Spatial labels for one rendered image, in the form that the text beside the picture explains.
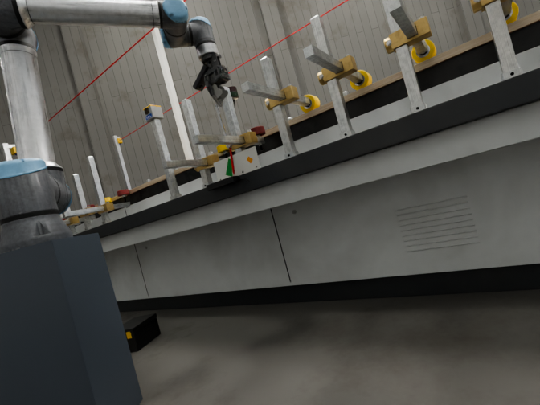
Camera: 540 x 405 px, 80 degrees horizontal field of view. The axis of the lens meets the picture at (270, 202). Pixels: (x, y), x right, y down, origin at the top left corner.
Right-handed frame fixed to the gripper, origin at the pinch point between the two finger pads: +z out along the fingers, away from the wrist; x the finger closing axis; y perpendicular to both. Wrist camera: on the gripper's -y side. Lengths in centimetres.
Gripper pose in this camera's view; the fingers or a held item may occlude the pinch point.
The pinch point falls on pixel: (218, 104)
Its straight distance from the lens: 149.3
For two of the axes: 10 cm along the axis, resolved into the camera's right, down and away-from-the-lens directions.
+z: 2.8, 9.6, -0.2
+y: 7.9, -2.4, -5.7
